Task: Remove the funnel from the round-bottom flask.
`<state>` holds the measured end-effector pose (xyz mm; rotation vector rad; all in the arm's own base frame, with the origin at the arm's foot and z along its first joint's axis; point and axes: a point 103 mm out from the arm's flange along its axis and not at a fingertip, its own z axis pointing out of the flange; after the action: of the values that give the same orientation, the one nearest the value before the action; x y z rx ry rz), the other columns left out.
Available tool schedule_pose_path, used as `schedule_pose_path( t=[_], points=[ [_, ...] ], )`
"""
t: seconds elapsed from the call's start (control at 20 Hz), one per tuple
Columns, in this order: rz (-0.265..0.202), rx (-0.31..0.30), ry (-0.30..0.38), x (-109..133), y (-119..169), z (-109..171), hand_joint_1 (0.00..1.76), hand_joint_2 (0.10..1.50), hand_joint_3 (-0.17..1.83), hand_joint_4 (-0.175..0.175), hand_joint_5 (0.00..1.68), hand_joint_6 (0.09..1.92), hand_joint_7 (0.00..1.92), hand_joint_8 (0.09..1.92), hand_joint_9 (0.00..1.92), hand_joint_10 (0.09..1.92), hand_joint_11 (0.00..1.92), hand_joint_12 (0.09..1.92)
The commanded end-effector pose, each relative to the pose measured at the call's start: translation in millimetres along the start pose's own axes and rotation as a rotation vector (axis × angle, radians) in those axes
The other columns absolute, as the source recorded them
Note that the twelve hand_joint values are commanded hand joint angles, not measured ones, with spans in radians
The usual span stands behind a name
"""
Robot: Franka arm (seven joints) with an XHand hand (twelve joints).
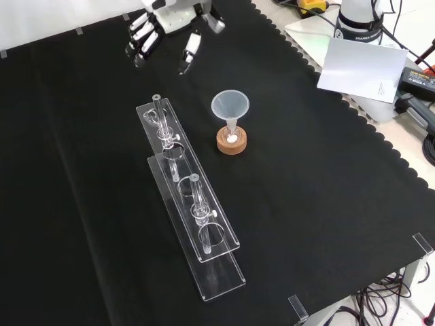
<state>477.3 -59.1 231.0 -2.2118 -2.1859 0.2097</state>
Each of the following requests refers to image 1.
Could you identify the black bench cloth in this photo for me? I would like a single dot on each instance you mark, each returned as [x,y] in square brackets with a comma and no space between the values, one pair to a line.
[85,169]

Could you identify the clear cloth clip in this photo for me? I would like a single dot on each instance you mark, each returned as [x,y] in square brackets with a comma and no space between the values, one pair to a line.
[423,242]
[298,307]

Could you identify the clear acrylic funnel stand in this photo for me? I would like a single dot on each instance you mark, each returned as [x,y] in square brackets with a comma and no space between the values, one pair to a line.
[190,190]

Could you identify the pale board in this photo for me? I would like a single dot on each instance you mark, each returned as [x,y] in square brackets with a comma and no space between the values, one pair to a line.
[302,37]

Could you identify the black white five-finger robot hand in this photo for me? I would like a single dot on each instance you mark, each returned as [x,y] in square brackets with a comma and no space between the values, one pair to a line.
[173,18]

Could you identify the yellow stop button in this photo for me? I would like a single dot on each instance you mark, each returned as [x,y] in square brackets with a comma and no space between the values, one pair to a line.
[312,5]

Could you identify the clear plastic funnel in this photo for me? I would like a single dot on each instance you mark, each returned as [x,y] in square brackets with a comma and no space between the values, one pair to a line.
[230,102]

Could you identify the round-bottom glass flask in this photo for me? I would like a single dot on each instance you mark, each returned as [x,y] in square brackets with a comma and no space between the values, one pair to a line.
[232,136]

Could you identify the black power adapter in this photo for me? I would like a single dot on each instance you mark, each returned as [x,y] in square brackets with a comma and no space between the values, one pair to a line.
[418,79]

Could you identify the white card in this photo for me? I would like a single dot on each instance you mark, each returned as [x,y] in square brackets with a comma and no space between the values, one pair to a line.
[363,68]

